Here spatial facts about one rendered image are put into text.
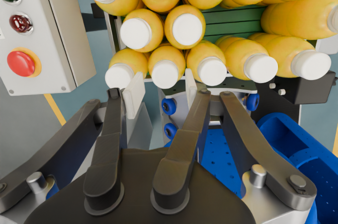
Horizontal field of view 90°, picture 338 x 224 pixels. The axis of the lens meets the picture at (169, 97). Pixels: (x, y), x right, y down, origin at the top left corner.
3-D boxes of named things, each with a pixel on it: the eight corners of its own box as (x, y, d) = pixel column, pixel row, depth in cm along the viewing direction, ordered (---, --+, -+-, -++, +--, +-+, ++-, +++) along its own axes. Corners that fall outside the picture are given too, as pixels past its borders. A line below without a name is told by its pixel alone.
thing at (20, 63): (19, 75, 25) (12, 78, 24) (8, 51, 24) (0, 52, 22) (42, 74, 25) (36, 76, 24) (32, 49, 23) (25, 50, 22)
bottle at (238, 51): (235, 65, 44) (273, 92, 27) (208, 61, 43) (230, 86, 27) (244, 36, 41) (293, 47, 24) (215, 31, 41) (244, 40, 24)
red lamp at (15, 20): (18, 33, 23) (10, 33, 21) (11, 15, 22) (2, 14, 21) (34, 31, 22) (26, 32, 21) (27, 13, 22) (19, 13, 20)
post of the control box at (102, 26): (142, 24, 123) (51, 35, 32) (142, 18, 122) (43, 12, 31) (148, 24, 123) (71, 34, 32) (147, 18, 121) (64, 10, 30)
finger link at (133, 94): (134, 119, 17) (127, 120, 17) (145, 92, 23) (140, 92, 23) (129, 91, 16) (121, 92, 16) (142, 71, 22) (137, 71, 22)
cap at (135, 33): (139, 53, 25) (137, 55, 23) (117, 35, 24) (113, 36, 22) (155, 31, 24) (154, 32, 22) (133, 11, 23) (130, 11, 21)
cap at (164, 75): (176, 60, 25) (176, 62, 24) (178, 84, 27) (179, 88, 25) (150, 63, 26) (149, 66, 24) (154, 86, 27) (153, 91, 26)
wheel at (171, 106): (171, 119, 40) (177, 116, 41) (169, 102, 39) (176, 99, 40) (160, 112, 44) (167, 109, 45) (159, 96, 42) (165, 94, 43)
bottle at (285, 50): (235, 43, 41) (277, 58, 25) (263, 25, 40) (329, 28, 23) (247, 66, 44) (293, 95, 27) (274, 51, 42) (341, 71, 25)
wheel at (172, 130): (173, 144, 44) (179, 140, 45) (171, 129, 42) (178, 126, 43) (163, 136, 47) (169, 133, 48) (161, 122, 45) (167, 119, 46)
